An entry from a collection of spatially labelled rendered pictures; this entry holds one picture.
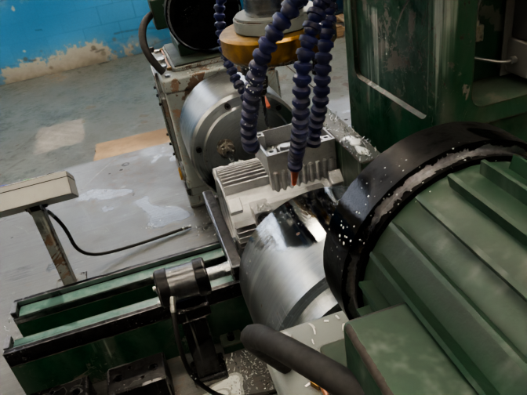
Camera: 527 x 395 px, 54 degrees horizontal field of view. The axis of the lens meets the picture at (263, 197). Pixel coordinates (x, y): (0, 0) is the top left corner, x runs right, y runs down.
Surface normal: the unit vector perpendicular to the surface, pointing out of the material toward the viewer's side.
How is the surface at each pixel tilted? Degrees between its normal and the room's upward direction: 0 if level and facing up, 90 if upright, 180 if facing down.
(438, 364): 0
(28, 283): 0
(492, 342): 50
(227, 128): 90
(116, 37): 90
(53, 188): 54
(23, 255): 0
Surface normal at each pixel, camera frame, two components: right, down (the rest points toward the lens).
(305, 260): -0.58, -0.62
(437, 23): -0.95, 0.27
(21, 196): 0.14, -0.11
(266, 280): -0.86, -0.27
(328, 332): -0.15, -0.84
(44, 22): 0.28, 0.47
